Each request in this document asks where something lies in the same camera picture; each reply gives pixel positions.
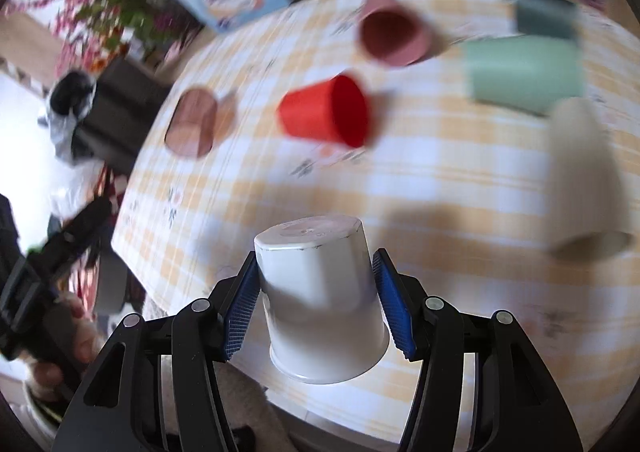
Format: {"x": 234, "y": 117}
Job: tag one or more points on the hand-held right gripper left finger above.
{"x": 239, "y": 313}

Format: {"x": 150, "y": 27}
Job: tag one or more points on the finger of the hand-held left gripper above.
{"x": 80, "y": 237}

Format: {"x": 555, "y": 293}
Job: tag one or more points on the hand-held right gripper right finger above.
{"x": 396, "y": 314}

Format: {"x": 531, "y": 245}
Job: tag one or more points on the white cup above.
{"x": 320, "y": 292}

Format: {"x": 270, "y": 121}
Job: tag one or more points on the brown translucent cup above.
{"x": 192, "y": 124}

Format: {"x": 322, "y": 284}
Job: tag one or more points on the red cup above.
{"x": 315, "y": 109}

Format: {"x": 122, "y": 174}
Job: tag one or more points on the cream cup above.
{"x": 582, "y": 182}

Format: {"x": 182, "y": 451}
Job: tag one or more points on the light green cup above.
{"x": 520, "y": 74}

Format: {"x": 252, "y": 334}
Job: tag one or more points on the dark pink cup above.
{"x": 390, "y": 34}

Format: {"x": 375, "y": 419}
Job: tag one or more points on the dark teal cup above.
{"x": 545, "y": 12}

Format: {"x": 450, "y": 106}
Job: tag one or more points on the person's left hand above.
{"x": 87, "y": 342}

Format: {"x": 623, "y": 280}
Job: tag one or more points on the yellow checked tablecloth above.
{"x": 450, "y": 192}

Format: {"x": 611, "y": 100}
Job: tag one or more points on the dark chair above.
{"x": 120, "y": 107}

